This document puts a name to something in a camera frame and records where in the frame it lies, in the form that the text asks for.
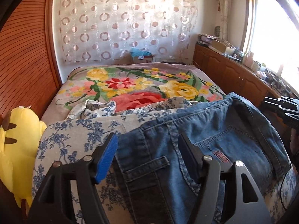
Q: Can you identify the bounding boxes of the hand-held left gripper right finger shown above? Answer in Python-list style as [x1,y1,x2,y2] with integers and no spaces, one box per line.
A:
[178,133,272,224]

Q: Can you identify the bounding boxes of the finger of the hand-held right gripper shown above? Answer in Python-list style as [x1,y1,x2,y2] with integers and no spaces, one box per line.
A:
[283,112,299,129]
[263,95,299,112]

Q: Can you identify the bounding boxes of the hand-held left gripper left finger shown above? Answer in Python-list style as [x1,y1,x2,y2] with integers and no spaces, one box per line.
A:
[27,133,118,224]

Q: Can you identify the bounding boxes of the blue denim pants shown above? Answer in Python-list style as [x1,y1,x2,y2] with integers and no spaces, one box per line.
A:
[114,92,291,224]

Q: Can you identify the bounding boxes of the row of small containers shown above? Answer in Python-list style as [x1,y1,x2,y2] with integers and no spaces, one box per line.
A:
[234,48,299,94]

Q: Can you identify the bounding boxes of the white blue floral quilt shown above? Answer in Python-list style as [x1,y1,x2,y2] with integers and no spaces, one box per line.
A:
[31,97,297,224]

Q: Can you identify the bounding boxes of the wooden side cabinet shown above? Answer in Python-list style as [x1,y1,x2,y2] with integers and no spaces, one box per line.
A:
[193,44,299,112]

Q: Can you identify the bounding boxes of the bright window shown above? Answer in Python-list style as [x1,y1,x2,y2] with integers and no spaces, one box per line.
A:
[241,0,299,87]

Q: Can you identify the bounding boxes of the colourful flower print blanket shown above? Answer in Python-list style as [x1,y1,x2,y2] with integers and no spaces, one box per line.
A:
[42,64,226,122]

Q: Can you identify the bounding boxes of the open cardboard box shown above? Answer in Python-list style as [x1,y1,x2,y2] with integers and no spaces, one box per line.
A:
[211,40,232,54]

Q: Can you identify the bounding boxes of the yellow plush toy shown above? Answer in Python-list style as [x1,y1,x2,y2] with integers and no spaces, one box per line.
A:
[0,106,47,209]

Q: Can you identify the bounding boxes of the stack of papers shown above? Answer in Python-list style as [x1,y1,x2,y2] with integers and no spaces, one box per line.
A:
[197,34,218,46]

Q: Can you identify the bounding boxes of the small cardboard box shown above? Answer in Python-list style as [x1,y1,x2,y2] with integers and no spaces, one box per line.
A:
[130,52,156,64]

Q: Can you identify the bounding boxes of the beige lace window curtain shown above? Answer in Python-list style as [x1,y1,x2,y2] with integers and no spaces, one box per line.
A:
[215,0,234,42]

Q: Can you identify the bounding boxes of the blue plastic bag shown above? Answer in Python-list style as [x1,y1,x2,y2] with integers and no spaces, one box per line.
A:
[130,49,147,57]

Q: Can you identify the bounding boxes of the sheer circle pattern curtain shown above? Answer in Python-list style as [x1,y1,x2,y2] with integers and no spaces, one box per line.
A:
[55,0,199,66]

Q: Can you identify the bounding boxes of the wooden slatted wardrobe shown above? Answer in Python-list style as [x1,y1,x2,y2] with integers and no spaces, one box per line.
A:
[0,0,63,131]

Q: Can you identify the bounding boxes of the thin black cable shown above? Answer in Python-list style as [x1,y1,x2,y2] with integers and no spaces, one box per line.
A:
[279,161,299,213]

